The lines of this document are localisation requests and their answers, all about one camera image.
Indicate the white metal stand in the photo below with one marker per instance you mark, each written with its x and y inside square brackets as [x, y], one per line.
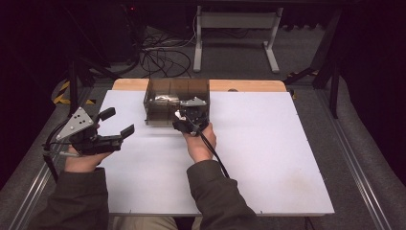
[236, 20]

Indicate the person's right leg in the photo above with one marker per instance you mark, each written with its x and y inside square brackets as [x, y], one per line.
[197, 224]

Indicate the person's right hand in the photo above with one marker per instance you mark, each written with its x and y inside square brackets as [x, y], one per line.
[199, 147]

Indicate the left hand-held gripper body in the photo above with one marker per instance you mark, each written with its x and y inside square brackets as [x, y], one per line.
[86, 140]

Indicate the shiny clear packet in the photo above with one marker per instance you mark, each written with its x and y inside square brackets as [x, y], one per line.
[162, 98]

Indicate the black tripod stand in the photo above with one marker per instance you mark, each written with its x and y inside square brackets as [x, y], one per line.
[73, 89]

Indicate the person's left leg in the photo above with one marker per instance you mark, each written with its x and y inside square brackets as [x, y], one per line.
[143, 223]

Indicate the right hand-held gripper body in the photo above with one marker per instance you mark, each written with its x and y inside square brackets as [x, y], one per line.
[193, 118]

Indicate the yellow black hazard tape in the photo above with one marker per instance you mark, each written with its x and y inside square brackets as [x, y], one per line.
[62, 87]

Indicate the black angled stand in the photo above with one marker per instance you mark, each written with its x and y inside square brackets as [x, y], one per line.
[334, 96]

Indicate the white board sheet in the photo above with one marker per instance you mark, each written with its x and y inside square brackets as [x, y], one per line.
[271, 143]

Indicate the person's leg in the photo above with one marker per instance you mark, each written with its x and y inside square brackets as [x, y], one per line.
[197, 224]
[143, 223]

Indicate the aluminium rail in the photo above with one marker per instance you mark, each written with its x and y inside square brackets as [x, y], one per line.
[360, 182]
[32, 195]

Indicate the black equipment case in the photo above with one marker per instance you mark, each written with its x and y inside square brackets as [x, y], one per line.
[121, 32]

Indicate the person's left hand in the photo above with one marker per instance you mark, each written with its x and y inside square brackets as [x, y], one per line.
[84, 163]

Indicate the smoky transparent drawer box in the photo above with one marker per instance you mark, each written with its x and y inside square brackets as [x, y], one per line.
[159, 96]

